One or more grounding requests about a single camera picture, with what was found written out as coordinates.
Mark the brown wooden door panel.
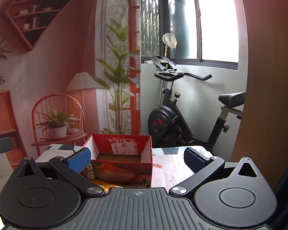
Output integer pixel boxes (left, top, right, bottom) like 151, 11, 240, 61
230, 0, 288, 190

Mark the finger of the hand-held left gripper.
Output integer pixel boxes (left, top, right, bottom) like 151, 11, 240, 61
0, 138, 12, 166

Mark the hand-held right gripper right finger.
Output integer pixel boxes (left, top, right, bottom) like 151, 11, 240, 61
169, 147, 261, 195

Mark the printed room scene wall tapestry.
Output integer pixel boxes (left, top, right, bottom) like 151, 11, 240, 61
0, 0, 142, 170

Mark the red strawberry print cardboard box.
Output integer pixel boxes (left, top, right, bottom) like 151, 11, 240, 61
83, 134, 154, 188

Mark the white plastic bag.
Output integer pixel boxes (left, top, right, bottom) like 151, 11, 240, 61
162, 32, 177, 49

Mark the dark framed window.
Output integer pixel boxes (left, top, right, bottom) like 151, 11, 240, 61
140, 0, 240, 70

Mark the white printed tablecloth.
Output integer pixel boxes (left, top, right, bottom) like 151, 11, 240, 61
36, 144, 214, 190

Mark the red bear print mat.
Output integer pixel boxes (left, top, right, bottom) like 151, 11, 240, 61
96, 181, 125, 192

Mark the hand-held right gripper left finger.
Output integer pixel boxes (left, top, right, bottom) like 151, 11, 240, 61
17, 148, 106, 195

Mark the black exercise bike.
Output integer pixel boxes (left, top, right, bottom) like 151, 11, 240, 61
147, 56, 246, 156

